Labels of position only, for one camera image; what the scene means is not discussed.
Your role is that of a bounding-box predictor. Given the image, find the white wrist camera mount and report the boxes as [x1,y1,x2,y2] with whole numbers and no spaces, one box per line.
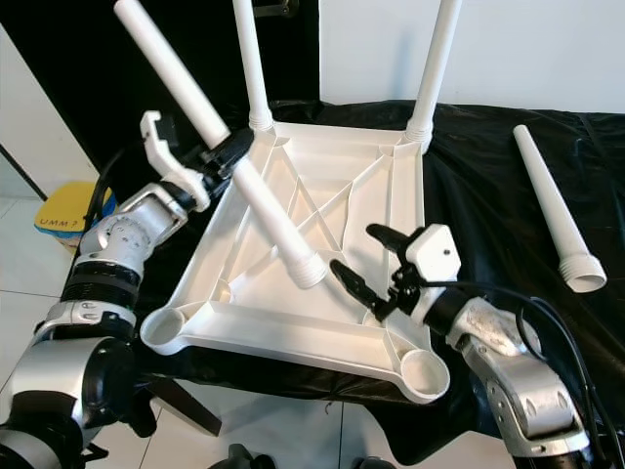
[407,223,462,294]
[140,110,211,211]

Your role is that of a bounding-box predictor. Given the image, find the yellow bin with blue band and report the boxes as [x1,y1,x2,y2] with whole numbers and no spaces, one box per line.
[34,181,113,257]

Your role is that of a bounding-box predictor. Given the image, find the black door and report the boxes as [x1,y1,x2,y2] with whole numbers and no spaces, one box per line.
[15,0,321,196]

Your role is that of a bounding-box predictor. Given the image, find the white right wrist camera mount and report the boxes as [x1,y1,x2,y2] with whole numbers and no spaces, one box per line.
[407,223,462,294]

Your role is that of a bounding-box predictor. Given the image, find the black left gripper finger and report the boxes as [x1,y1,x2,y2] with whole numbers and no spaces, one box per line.
[207,128,255,175]

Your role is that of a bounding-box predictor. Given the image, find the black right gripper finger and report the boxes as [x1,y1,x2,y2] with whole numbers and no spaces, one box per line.
[331,259,382,312]
[367,223,411,257]

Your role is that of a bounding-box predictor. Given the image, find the grey robot foot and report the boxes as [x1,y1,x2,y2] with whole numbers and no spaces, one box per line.
[352,454,392,469]
[225,445,260,469]

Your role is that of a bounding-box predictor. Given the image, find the grey robot right foot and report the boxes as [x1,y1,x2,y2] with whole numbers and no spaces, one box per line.
[352,454,392,469]

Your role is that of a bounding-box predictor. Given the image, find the dark wooden table leg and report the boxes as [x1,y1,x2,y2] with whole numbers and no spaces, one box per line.
[151,376,222,438]

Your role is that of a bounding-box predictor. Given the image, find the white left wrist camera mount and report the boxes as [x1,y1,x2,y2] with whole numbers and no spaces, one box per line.
[140,110,211,211]

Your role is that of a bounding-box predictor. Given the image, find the metal door handle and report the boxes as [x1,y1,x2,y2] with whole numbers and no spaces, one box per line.
[254,0,299,19]

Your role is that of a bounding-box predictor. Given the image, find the black plastic table sheet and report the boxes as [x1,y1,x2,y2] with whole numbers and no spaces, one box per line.
[146,98,625,465]

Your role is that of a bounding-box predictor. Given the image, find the grey robot left foot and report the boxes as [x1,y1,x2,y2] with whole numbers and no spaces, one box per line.
[225,445,260,469]

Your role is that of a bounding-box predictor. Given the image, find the white plastic table top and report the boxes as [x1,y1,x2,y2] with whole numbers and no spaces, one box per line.
[140,119,450,404]

